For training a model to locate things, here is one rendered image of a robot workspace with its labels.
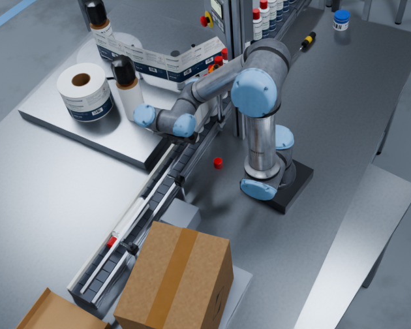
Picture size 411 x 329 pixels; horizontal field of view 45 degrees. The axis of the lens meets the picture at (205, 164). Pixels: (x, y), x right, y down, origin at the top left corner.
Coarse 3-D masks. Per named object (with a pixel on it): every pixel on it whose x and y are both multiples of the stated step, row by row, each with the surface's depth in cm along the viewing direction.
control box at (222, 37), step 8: (208, 0) 163; (248, 0) 154; (208, 8) 166; (248, 8) 157; (208, 16) 169; (248, 16) 159; (208, 24) 173; (216, 24) 166; (224, 24) 158; (248, 24) 162; (216, 32) 169; (224, 32) 161; (248, 32) 164; (224, 40) 164; (248, 40) 167
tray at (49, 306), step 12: (48, 288) 168; (48, 300) 168; (60, 300) 168; (36, 312) 166; (48, 312) 165; (60, 312) 165; (72, 312) 165; (84, 312) 164; (24, 324) 163; (36, 324) 163; (48, 324) 163; (60, 324) 163; (72, 324) 162; (84, 324) 162; (96, 324) 161; (108, 324) 159
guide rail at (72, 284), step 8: (168, 152) 190; (160, 160) 188; (152, 176) 185; (144, 184) 183; (136, 192) 181; (128, 208) 177; (120, 216) 175; (104, 240) 170; (96, 248) 169; (96, 256) 169; (88, 264) 166; (80, 272) 164; (72, 280) 163; (72, 288) 163
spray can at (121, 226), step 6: (138, 198) 178; (144, 198) 177; (138, 204) 176; (132, 210) 174; (144, 210) 176; (126, 216) 173; (132, 216) 173; (120, 222) 173; (126, 222) 172; (120, 228) 171; (132, 228) 174; (114, 234) 170; (120, 234) 170; (114, 240) 169; (108, 246) 170
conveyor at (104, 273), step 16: (288, 16) 237; (272, 32) 231; (208, 128) 200; (160, 176) 188; (144, 192) 185; (160, 192) 184; (144, 224) 177; (128, 240) 173; (112, 256) 170; (80, 288) 164; (96, 288) 164
